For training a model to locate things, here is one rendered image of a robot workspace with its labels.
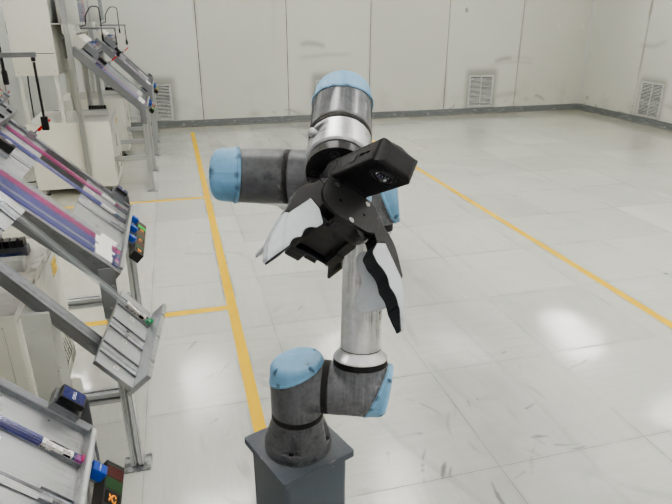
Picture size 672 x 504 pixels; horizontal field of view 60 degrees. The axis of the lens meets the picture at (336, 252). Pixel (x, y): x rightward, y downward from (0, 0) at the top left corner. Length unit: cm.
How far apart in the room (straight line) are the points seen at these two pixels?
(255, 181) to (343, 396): 60
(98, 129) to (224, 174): 466
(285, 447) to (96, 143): 439
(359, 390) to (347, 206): 72
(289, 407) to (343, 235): 76
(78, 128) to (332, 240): 493
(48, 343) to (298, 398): 60
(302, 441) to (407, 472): 89
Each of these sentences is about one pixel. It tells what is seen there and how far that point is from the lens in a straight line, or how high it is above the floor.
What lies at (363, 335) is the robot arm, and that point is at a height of 85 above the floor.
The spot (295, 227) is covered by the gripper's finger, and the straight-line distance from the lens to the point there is 51.
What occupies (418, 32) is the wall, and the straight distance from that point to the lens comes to 911.
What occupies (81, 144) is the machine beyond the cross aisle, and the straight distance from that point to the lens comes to 548.
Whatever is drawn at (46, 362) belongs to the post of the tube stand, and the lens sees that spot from 154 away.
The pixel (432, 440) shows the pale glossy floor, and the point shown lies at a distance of 231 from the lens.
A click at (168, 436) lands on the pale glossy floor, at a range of 238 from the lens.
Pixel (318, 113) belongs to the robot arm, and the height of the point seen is 136.
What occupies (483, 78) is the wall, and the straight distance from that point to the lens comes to 963.
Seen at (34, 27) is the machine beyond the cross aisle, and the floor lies 136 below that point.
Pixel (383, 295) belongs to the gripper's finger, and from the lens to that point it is 56.
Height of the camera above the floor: 147
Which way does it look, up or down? 22 degrees down
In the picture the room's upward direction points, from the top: straight up
